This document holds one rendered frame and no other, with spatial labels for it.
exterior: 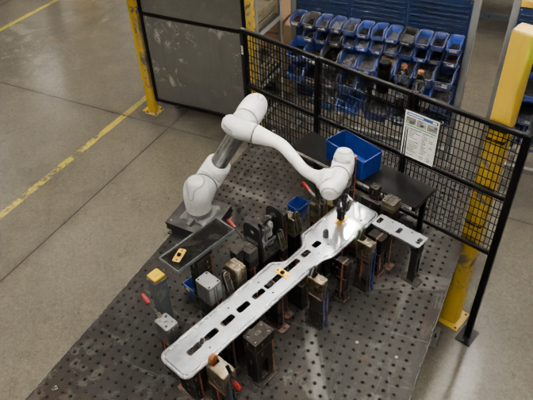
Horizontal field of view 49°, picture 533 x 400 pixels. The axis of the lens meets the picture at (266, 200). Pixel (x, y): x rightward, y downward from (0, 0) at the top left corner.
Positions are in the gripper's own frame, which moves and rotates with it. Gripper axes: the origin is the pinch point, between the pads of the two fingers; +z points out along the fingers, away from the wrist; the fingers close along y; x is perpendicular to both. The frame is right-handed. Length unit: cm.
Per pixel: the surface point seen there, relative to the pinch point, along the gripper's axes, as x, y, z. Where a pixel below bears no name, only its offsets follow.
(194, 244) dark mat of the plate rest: -71, -34, -10
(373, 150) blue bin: 50, -15, -6
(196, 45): 114, -245, 23
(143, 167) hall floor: 31, -239, 107
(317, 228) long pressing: -11.1, -6.5, 6.8
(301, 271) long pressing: -39.7, 6.7, 6.7
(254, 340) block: -85, 19, 4
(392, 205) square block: 24.0, 15.9, 1.1
